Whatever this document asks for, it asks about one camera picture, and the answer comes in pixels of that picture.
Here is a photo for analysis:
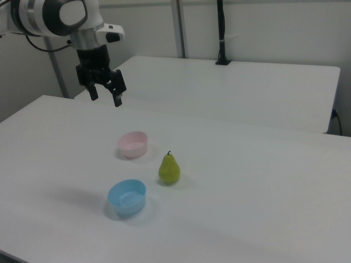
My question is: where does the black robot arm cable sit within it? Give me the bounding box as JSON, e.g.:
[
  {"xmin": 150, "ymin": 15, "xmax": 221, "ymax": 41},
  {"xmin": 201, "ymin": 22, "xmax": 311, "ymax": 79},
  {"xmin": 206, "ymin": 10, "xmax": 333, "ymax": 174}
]
[{"xmin": 24, "ymin": 33, "xmax": 73, "ymax": 53}]

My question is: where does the green pear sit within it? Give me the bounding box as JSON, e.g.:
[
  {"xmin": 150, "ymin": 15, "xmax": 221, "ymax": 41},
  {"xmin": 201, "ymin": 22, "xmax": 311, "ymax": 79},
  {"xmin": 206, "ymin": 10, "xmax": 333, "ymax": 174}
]
[{"xmin": 158, "ymin": 150, "xmax": 182, "ymax": 186}]

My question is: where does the pink plastic bowl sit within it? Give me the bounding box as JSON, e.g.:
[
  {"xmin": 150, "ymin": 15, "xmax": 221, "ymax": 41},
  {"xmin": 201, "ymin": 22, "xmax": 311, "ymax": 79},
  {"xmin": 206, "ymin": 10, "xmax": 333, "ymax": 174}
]
[{"xmin": 117, "ymin": 130, "xmax": 149, "ymax": 159}]

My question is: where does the black wall power cable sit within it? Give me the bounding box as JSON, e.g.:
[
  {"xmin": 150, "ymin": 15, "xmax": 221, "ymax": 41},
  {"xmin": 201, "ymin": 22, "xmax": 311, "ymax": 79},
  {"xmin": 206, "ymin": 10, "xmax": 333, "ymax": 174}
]
[{"xmin": 331, "ymin": 108, "xmax": 343, "ymax": 136}]

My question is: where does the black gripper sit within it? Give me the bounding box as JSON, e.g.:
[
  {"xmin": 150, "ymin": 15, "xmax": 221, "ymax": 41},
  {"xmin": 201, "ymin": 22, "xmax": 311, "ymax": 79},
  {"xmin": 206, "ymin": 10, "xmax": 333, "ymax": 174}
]
[{"xmin": 75, "ymin": 44, "xmax": 128, "ymax": 108}]

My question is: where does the white side table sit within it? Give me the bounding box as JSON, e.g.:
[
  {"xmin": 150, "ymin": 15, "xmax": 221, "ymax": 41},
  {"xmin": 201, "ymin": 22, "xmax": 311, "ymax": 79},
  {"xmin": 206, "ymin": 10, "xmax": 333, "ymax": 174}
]
[{"xmin": 73, "ymin": 55, "xmax": 342, "ymax": 135}]

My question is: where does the black pole with clamp base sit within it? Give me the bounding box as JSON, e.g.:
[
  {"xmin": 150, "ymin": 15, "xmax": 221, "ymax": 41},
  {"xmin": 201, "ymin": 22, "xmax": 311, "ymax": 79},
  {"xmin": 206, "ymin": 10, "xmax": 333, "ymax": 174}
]
[{"xmin": 214, "ymin": 0, "xmax": 232, "ymax": 66}]

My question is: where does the wide grey frame post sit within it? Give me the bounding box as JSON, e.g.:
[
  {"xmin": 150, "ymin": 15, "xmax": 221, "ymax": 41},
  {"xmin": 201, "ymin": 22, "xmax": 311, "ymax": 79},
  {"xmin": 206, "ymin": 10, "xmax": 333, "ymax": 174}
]
[{"xmin": 171, "ymin": 0, "xmax": 190, "ymax": 59}]

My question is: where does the thin grey frame post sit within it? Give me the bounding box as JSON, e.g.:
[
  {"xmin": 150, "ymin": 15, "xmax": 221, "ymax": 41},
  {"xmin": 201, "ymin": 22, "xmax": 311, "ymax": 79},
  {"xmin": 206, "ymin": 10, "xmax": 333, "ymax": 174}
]
[{"xmin": 43, "ymin": 36, "xmax": 70, "ymax": 99}]

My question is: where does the blue plastic bowl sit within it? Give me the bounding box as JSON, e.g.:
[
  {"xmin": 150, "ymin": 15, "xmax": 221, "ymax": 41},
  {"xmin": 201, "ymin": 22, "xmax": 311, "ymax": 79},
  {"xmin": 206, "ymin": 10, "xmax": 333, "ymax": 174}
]
[{"xmin": 107, "ymin": 179, "xmax": 147, "ymax": 216}]

